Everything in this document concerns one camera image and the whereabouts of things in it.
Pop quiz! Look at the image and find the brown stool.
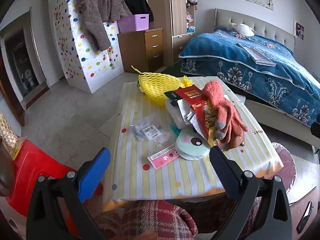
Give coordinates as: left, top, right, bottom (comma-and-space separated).
287, 187, 320, 240

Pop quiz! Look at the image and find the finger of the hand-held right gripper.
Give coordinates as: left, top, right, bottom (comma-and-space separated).
310, 122, 320, 140

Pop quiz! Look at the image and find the person's red plaid clothing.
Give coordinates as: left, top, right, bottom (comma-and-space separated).
95, 200, 198, 240

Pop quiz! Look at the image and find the white pillow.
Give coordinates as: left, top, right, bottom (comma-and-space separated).
230, 22, 257, 36

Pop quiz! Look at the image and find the brown quilted jacket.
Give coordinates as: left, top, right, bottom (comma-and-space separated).
76, 0, 112, 53

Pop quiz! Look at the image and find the pink label card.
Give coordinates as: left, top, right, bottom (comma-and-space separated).
147, 144, 180, 171

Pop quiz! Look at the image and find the black tag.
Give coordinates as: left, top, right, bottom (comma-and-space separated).
164, 91, 179, 105

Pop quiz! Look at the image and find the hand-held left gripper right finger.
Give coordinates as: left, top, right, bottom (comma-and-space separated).
209, 145, 293, 240

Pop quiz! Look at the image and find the gold polka dot bag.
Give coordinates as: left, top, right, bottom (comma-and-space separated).
0, 112, 19, 160

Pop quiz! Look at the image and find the mint green cartoon face pad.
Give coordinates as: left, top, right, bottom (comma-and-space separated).
175, 127, 212, 160

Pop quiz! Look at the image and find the white polka dot cabinet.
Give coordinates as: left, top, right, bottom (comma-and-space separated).
49, 0, 124, 94

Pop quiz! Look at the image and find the beige upholstered bed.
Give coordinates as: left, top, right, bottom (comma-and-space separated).
215, 8, 320, 145

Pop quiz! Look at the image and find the grey folded cloth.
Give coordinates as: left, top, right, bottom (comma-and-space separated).
237, 42, 277, 67

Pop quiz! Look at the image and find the orange knit glove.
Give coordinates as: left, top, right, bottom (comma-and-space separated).
201, 80, 249, 145

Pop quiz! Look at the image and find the dark brown door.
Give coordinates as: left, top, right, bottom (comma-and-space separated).
0, 55, 25, 127

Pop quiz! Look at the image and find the grey quilted jacket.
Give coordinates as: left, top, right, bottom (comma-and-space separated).
96, 0, 133, 22

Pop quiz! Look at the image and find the clear plastic bag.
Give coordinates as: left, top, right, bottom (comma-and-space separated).
129, 114, 173, 148

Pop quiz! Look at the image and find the brown leather pouch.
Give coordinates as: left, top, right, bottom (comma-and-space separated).
217, 130, 247, 152

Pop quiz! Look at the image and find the wooden drawer cabinet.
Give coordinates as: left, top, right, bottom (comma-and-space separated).
117, 28, 164, 73

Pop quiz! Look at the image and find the yellow striped tablecloth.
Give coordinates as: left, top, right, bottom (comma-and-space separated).
102, 76, 284, 210

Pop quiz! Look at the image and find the red plastic stool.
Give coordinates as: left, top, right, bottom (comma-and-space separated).
0, 139, 103, 235

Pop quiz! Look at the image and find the red snack packet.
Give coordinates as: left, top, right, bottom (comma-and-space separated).
175, 85, 218, 143

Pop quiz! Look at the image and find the small wall picture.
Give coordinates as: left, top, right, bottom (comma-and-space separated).
294, 20, 305, 40

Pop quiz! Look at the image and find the white toilet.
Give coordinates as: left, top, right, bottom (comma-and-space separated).
24, 69, 37, 88

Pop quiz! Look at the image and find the black flat device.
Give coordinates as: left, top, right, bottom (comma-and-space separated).
296, 201, 314, 234

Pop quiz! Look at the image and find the yellow foam fruit net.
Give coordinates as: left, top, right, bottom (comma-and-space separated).
131, 65, 193, 105

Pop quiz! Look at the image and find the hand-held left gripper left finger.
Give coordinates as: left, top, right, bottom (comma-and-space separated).
26, 148, 111, 240

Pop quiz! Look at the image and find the purple storage basket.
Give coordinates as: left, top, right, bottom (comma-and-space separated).
117, 14, 150, 33

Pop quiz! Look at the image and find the wooden wardrobe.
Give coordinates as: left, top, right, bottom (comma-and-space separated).
145, 0, 198, 67

